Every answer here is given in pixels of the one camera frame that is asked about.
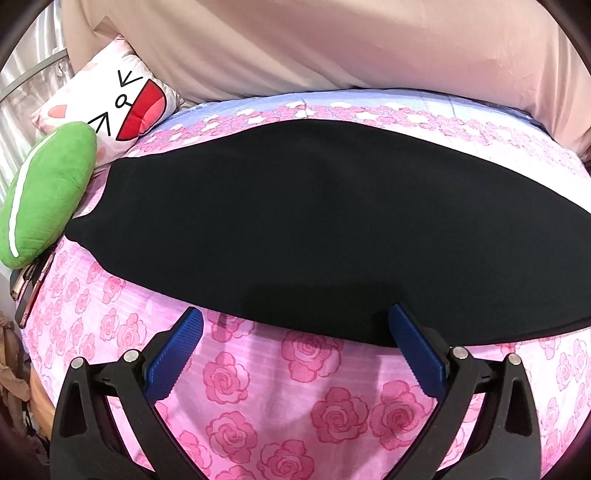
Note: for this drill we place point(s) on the pink rose bed sheet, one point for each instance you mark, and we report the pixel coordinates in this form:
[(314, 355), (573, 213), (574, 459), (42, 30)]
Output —
[(258, 392)]

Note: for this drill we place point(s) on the silver curtain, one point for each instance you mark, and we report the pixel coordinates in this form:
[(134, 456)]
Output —
[(23, 78)]

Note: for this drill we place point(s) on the beige blanket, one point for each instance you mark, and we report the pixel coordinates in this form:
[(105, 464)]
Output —
[(332, 46)]

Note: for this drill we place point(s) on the rose gold phone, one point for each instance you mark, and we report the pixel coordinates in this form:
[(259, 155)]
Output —
[(30, 288)]

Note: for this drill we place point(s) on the white cartoon face pillow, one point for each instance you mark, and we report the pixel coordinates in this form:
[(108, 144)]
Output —
[(115, 106)]

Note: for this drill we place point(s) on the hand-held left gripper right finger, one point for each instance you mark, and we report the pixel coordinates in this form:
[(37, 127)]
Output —
[(415, 344)]

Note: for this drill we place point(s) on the green leaf plush pillow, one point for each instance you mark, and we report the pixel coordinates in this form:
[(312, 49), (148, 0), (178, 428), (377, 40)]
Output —
[(44, 189)]

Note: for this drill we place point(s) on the black pants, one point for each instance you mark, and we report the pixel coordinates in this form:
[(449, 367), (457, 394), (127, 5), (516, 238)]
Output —
[(295, 217)]

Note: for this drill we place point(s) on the brown crumpled bag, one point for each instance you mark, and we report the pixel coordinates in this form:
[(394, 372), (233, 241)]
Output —
[(14, 369)]

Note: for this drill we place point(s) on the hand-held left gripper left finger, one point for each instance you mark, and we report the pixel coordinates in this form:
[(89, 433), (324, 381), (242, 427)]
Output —
[(178, 350)]

